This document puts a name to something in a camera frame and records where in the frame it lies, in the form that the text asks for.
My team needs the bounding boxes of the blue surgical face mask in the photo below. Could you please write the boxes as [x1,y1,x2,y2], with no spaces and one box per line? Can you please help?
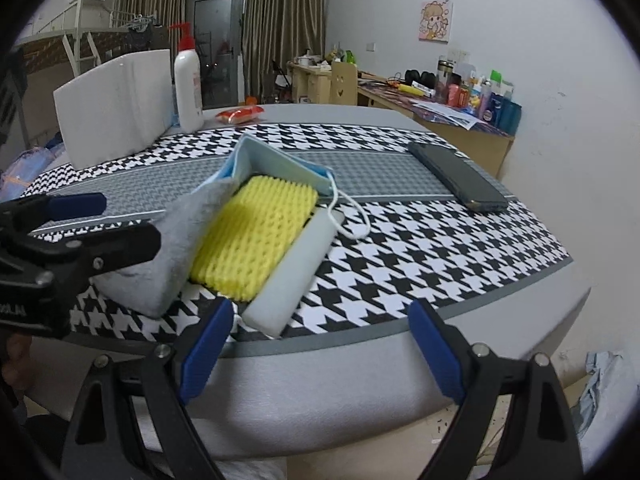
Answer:
[198,134,371,240]

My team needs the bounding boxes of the white red pump lotion bottle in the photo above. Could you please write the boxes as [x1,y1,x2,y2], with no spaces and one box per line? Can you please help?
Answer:
[169,22,204,133]

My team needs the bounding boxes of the yellow foam fruit net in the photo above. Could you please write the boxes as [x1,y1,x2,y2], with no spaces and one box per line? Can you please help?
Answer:
[190,176,318,302]

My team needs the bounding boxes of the wooden smiley chair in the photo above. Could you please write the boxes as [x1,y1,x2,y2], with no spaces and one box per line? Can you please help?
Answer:
[330,61,358,106]

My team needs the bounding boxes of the white metal bunk bed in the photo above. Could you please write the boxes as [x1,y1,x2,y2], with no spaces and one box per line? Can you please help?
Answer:
[15,0,158,77]

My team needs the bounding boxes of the toiletry bottles cluster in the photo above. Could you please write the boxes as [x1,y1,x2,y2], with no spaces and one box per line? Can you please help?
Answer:
[435,56,522,136]

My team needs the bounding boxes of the printed paper sheets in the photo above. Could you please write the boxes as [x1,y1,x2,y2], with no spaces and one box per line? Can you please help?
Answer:
[410,100,480,130]

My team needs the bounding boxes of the houndstooth table cloth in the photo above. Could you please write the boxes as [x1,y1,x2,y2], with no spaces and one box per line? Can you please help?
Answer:
[27,124,570,339]

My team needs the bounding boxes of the grey sock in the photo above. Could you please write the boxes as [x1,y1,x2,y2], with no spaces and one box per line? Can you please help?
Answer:
[93,178,240,318]

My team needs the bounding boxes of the right brown curtain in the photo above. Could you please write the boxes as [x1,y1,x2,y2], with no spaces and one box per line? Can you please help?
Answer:
[242,0,326,98]

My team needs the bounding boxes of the red snack packet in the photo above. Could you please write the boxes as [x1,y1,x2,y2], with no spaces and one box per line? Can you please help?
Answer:
[215,105,265,125]

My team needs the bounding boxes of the blue plaid quilt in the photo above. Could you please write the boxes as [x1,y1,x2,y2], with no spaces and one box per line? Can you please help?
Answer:
[0,132,65,202]

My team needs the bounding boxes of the anime girl wall poster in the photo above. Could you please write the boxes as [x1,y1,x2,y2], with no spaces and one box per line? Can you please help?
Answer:
[418,0,454,42]

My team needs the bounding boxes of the black smartphone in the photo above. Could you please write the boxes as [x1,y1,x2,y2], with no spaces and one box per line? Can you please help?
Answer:
[408,142,509,214]

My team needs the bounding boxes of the glass balcony door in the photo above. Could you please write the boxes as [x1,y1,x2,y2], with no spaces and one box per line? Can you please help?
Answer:
[186,0,245,108]

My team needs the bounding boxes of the person's left hand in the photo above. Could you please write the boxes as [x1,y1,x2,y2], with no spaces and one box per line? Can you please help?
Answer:
[1,334,36,400]

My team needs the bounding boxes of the near wooden desk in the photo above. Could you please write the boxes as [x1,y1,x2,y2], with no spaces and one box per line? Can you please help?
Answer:
[358,84,514,178]

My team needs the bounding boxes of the far wooden desk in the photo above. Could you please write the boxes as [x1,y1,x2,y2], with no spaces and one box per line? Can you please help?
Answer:
[288,63,332,104]

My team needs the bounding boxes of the wooden desk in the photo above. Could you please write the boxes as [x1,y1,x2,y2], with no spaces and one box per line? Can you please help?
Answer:
[358,84,514,178]
[288,63,332,104]

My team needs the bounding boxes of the white styrofoam box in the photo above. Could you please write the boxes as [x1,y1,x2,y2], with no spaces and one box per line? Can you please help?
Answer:
[53,49,174,169]

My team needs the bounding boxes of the green bottle on desk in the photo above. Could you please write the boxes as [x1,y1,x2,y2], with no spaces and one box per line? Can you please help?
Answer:
[343,50,357,65]

